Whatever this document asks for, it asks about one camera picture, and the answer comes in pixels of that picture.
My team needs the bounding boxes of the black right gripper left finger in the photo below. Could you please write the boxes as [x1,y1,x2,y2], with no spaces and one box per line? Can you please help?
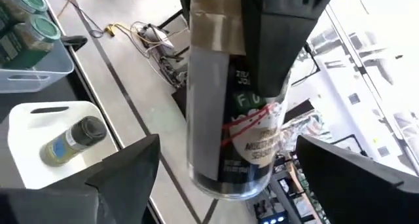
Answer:
[0,134,162,224]

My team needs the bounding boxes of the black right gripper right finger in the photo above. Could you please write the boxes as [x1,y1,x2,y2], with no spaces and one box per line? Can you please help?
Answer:
[295,134,419,224]

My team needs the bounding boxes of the black-lid spice jar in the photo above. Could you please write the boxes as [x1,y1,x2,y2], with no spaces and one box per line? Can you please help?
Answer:
[39,115,108,168]

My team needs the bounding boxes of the tan-lid seasoning jar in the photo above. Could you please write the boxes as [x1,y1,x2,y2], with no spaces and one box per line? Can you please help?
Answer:
[185,0,291,201]

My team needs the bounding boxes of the white power strip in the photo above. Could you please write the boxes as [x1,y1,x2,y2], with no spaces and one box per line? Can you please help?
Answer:
[139,24,175,48]

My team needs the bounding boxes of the black computer tower blue lights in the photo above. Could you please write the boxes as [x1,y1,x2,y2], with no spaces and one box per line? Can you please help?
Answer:
[258,210,291,224]

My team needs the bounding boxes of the white cutting board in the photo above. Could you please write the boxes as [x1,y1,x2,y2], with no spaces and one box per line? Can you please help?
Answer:
[7,101,119,190]

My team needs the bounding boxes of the black table clamp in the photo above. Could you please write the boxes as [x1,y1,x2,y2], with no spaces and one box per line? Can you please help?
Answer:
[60,35,88,52]

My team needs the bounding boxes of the translucent plastic bin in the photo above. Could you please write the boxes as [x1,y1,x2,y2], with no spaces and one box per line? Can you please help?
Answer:
[0,0,75,94]

